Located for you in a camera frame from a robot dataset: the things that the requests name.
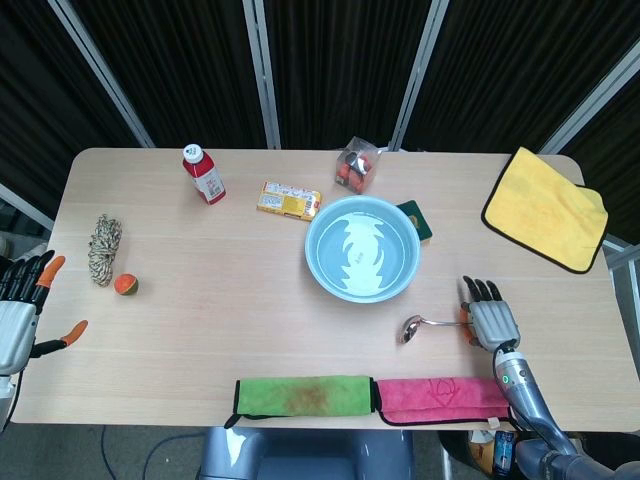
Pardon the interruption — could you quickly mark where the black waste bin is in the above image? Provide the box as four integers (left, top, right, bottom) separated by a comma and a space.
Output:
438, 429, 524, 480

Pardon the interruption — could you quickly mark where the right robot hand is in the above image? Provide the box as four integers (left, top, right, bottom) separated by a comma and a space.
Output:
458, 274, 521, 351

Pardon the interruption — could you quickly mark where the yellow snack box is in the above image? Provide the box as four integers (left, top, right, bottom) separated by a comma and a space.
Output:
256, 180, 323, 222

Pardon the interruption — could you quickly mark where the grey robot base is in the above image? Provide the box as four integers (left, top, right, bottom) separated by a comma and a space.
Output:
199, 427, 416, 480

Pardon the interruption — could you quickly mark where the green folded towel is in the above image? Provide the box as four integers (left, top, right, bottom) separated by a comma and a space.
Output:
223, 374, 377, 430

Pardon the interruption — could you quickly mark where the blue bottle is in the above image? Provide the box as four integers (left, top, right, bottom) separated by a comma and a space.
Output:
492, 430, 516, 476

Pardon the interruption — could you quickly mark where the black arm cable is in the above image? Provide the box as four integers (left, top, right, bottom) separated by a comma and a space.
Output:
492, 339, 520, 389

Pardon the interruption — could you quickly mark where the orange green ball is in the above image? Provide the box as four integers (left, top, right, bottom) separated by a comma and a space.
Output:
113, 273, 141, 297

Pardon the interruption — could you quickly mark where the grey metal partition post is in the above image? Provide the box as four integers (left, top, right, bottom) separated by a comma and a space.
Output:
48, 0, 155, 149
541, 47, 640, 155
242, 0, 282, 150
388, 0, 450, 152

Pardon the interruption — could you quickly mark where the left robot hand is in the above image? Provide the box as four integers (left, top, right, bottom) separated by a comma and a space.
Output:
0, 249, 90, 377

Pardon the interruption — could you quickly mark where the red drink bottle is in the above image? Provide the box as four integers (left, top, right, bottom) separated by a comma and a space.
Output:
181, 143, 227, 206

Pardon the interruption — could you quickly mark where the clear plastic box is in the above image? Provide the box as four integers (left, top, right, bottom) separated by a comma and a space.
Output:
333, 135, 385, 195

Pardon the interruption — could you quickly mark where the green yellow sponge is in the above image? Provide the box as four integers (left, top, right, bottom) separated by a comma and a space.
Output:
395, 199, 435, 248

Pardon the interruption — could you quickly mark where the pink folded towel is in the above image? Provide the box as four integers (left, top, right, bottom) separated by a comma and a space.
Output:
373, 377, 519, 434

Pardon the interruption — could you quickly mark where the black floor cable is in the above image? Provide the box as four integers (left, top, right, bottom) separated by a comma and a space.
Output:
152, 430, 204, 480

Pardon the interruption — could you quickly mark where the braided rope bundle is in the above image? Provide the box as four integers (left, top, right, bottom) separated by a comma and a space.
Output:
87, 214, 124, 288

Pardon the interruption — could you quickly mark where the light blue bowl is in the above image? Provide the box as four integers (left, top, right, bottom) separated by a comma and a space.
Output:
304, 195, 423, 305

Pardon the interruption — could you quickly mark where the yellow cloth black trim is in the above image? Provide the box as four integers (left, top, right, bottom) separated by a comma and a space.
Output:
480, 146, 610, 275

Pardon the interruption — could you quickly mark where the metal ladle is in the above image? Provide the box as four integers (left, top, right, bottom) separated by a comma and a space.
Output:
397, 313, 476, 346

